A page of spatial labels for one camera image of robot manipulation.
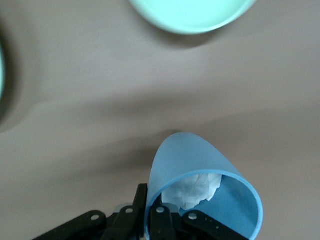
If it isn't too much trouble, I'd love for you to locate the table cover cloth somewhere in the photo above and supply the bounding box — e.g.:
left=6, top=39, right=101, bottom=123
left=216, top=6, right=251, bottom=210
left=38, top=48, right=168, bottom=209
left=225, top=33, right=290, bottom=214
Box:
left=0, top=0, right=320, bottom=240

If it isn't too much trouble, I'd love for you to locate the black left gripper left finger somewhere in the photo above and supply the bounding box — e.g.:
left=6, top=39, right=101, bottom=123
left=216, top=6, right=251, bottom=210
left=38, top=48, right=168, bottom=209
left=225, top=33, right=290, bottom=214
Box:
left=32, top=183, right=149, bottom=240

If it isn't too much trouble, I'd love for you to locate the light green bowl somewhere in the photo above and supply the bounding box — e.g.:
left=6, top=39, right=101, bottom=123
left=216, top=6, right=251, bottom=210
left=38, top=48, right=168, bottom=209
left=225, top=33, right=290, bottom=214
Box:
left=127, top=0, right=258, bottom=36

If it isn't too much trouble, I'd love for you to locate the white crumpled tissue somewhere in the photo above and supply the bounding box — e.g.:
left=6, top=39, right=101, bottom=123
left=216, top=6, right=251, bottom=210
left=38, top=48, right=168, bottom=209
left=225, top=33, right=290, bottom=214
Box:
left=161, top=173, right=223, bottom=211

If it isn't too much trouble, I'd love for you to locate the blue cup with tissue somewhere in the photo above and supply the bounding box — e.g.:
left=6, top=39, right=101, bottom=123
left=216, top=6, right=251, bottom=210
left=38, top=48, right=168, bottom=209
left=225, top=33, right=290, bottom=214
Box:
left=144, top=131, right=265, bottom=240

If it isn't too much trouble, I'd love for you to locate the light green plate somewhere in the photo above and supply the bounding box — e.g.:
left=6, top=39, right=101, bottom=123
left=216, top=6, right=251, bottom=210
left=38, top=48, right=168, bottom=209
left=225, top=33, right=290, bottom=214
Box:
left=0, top=37, right=7, bottom=121

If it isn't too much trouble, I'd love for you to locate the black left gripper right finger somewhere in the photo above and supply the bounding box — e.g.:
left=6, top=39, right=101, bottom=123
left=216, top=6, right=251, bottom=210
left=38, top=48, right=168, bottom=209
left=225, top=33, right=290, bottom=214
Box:
left=149, top=204, right=249, bottom=240

